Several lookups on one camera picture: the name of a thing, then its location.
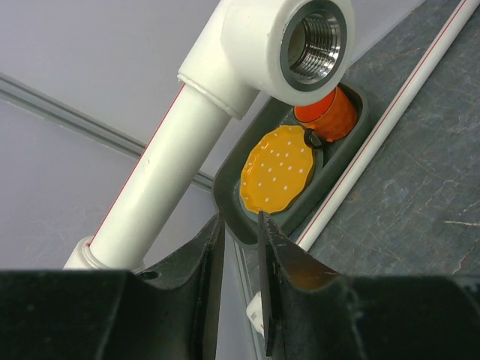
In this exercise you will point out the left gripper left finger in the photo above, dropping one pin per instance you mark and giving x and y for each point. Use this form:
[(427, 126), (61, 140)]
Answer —
[(168, 311)]

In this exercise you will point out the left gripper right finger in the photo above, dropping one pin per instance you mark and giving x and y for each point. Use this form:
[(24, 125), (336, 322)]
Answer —
[(312, 312)]

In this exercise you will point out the dark grey stone mat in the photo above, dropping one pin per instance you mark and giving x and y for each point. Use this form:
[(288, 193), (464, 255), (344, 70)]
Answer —
[(415, 209)]

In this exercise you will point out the dark green plastic tray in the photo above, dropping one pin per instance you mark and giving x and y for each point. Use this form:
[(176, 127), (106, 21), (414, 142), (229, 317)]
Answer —
[(331, 161)]

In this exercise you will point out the orange dotted plate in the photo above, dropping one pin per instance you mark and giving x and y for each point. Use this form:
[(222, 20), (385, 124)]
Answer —
[(277, 170)]

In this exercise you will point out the orange red cup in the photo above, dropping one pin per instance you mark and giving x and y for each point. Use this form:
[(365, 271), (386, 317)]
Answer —
[(331, 118)]

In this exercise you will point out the white PVC pipe frame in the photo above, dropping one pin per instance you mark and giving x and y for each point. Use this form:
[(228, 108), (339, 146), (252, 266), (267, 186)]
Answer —
[(294, 51)]

